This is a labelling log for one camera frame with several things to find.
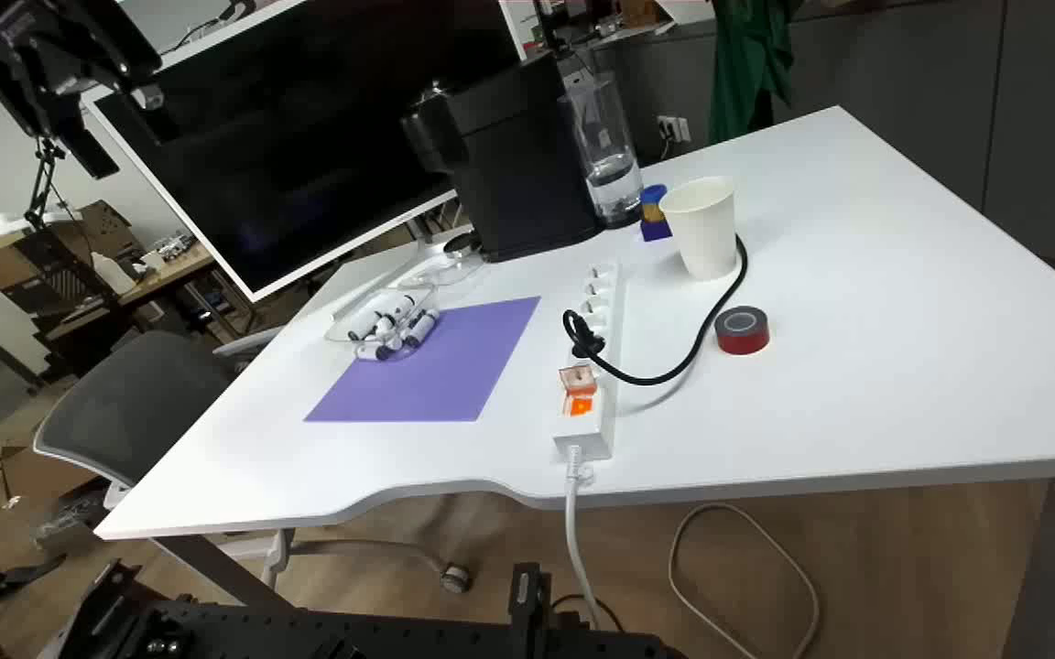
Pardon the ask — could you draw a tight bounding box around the white power strip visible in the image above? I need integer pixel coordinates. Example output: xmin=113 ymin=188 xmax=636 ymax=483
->
xmin=551 ymin=256 xmax=622 ymax=470

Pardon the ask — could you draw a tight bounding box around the grey office chair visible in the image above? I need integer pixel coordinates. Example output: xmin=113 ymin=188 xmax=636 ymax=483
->
xmin=28 ymin=324 xmax=266 ymax=494

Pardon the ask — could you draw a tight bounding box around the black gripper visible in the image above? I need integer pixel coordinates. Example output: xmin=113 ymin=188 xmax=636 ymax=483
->
xmin=0 ymin=23 xmax=174 ymax=182

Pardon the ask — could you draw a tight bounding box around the black plug with cable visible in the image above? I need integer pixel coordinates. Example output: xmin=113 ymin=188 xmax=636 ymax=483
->
xmin=556 ymin=234 xmax=756 ymax=393

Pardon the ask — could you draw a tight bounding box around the clear water container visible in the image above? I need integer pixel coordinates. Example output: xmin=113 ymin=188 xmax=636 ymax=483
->
xmin=553 ymin=44 xmax=650 ymax=229

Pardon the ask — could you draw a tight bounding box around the black camera tripod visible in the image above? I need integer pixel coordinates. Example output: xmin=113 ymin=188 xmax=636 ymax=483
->
xmin=22 ymin=127 xmax=74 ymax=229

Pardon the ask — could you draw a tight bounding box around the green hanging cloth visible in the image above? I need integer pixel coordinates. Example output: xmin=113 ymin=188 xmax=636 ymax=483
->
xmin=708 ymin=0 xmax=806 ymax=148

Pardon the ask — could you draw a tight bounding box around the white paper cup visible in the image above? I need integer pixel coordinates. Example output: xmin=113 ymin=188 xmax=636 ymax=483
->
xmin=662 ymin=172 xmax=744 ymax=283

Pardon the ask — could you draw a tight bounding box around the blue purple paper sheet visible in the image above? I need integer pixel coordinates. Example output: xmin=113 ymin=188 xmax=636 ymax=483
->
xmin=301 ymin=293 xmax=547 ymax=428

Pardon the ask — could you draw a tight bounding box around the white power strip cable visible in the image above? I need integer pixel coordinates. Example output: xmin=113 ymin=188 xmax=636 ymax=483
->
xmin=556 ymin=453 xmax=826 ymax=659

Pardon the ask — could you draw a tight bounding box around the colourless plastic bowl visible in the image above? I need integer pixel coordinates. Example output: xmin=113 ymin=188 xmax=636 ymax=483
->
xmin=325 ymin=271 xmax=456 ymax=366

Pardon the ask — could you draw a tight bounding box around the blue yellow toy block stack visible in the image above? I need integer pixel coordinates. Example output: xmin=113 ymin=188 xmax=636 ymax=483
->
xmin=636 ymin=178 xmax=674 ymax=244

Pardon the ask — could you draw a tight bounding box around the black perforated breadboard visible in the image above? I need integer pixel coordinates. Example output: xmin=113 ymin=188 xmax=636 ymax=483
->
xmin=56 ymin=561 xmax=689 ymax=659

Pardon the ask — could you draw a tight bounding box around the white wall socket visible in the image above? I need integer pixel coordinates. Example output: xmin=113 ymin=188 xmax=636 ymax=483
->
xmin=655 ymin=110 xmax=697 ymax=150

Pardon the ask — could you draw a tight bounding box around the red tape roll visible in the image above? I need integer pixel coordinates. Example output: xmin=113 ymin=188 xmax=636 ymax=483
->
xmin=712 ymin=305 xmax=777 ymax=360

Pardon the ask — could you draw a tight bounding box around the cluttered wooden desk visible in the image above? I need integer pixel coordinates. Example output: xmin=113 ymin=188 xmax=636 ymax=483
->
xmin=0 ymin=198 xmax=249 ymax=378

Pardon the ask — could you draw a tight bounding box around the blue band pill bottle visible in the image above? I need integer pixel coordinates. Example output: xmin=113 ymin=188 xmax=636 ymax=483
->
xmin=362 ymin=328 xmax=402 ymax=366

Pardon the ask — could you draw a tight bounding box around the white framed monitor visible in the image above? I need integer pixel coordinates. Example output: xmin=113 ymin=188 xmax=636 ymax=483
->
xmin=77 ymin=0 xmax=522 ymax=306

